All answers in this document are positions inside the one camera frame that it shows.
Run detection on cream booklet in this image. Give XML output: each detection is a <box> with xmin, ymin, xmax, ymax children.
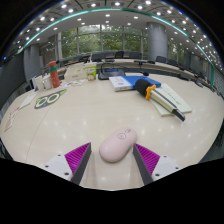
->
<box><xmin>149</xmin><ymin>83</ymin><xmax>193</xmax><ymax>118</ymax></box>

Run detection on grey green cat-shaped mouse pad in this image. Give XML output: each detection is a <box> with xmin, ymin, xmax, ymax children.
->
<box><xmin>33</xmin><ymin>88</ymin><xmax>68</xmax><ymax>110</ymax></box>

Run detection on pink computer mouse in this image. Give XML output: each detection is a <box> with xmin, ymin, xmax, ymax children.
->
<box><xmin>98</xmin><ymin>126</ymin><xmax>138</xmax><ymax>164</ymax></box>

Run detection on printed paper cup with straw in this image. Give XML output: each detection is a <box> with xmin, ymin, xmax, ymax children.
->
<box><xmin>83</xmin><ymin>62</ymin><xmax>98</xmax><ymax>82</ymax></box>

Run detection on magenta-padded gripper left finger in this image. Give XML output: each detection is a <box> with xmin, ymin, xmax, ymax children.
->
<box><xmin>43</xmin><ymin>142</ymin><xmax>92</xmax><ymax>185</ymax></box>

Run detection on beige desk organizer box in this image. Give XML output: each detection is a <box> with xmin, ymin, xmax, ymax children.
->
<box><xmin>63</xmin><ymin>63</ymin><xmax>88</xmax><ymax>82</ymax></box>

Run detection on group of black office chairs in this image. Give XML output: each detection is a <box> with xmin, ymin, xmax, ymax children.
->
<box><xmin>59</xmin><ymin>50</ymin><xmax>214</xmax><ymax>84</ymax></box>

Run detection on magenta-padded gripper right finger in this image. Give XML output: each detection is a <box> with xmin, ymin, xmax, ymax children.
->
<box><xmin>132</xmin><ymin>143</ymin><xmax>183</xmax><ymax>186</ymax></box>

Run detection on cream paper sheet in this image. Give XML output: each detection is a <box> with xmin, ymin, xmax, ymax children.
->
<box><xmin>19</xmin><ymin>91</ymin><xmax>38</xmax><ymax>110</ymax></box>

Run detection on red and white leaflet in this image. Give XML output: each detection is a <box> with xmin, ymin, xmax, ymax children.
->
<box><xmin>3</xmin><ymin>106</ymin><xmax>21</xmax><ymax>133</ymax></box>

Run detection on red drink bottle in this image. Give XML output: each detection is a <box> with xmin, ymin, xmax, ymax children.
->
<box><xmin>47</xmin><ymin>60</ymin><xmax>61</xmax><ymax>89</ymax></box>

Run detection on group of ceiling lights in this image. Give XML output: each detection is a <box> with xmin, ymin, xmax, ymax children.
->
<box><xmin>13</xmin><ymin>0</ymin><xmax>221</xmax><ymax>68</ymax></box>

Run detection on white paper cup stack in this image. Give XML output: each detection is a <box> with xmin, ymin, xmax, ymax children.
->
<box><xmin>32</xmin><ymin>75</ymin><xmax>44</xmax><ymax>92</ymax></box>

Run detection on blue and white book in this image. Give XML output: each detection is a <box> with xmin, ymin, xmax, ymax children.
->
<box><xmin>108</xmin><ymin>75</ymin><xmax>162</xmax><ymax>92</ymax></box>

